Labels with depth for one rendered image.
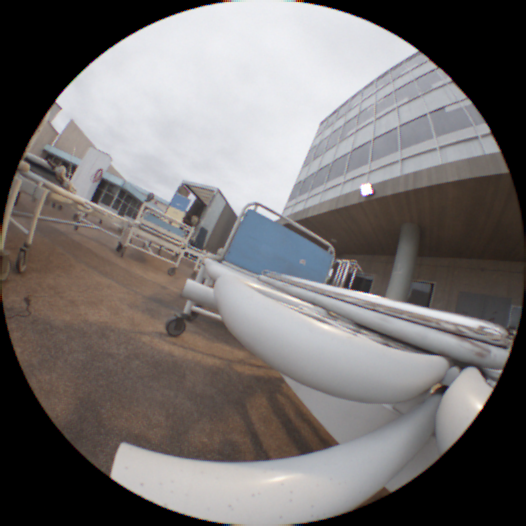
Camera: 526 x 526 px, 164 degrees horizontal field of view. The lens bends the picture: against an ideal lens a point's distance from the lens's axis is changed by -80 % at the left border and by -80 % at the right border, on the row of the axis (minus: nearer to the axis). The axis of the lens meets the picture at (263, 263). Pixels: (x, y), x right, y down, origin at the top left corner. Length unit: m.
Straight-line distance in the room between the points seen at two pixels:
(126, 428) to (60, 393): 0.21
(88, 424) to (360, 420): 0.57
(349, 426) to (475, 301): 6.31
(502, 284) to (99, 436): 6.97
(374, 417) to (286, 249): 1.06
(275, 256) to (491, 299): 6.15
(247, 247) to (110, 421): 1.01
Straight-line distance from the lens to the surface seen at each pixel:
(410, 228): 5.34
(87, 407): 0.63
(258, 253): 1.07
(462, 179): 4.04
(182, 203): 10.53
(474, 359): 0.21
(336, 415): 0.20
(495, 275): 6.72
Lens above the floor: 0.51
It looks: 5 degrees up
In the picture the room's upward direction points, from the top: 23 degrees clockwise
